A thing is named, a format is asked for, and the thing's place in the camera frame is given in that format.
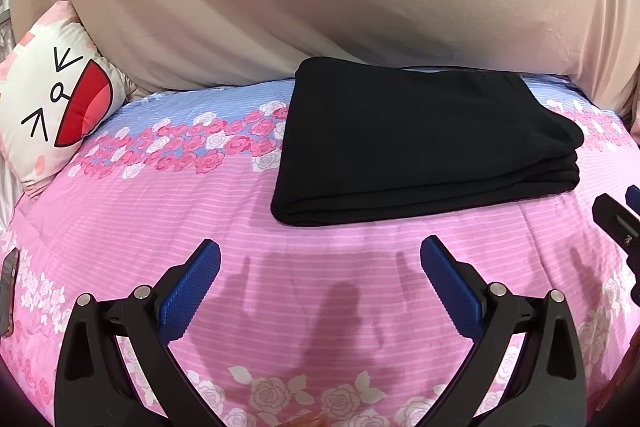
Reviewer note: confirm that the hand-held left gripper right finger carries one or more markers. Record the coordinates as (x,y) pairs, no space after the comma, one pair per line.
(450,282)

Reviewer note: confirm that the smartphone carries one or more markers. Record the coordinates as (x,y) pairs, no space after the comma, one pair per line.
(9,292)

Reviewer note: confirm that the pink floral bed sheet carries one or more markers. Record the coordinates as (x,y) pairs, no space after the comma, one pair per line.
(250,207)

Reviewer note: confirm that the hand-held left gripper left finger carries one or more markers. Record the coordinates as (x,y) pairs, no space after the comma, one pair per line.
(192,287)

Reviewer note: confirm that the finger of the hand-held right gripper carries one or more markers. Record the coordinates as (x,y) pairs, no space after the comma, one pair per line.
(617,222)
(634,197)

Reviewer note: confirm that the cartoon face pillow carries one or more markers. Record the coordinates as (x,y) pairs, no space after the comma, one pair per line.
(45,97)

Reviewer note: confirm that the black pants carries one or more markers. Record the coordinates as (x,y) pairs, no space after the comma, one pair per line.
(410,142)

